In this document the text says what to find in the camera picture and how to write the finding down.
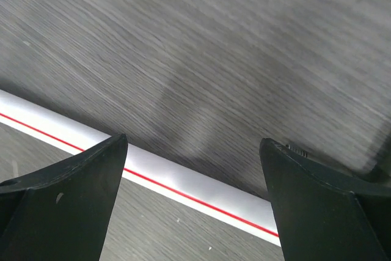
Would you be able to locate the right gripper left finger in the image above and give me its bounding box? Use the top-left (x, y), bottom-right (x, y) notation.
top-left (1, 134), bottom-right (128, 260)

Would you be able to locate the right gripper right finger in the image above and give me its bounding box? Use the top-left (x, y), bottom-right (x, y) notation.
top-left (259, 138), bottom-right (390, 260)

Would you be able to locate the white PVC pipe frame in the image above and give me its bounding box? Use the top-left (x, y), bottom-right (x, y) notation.
top-left (1, 91), bottom-right (280, 246)

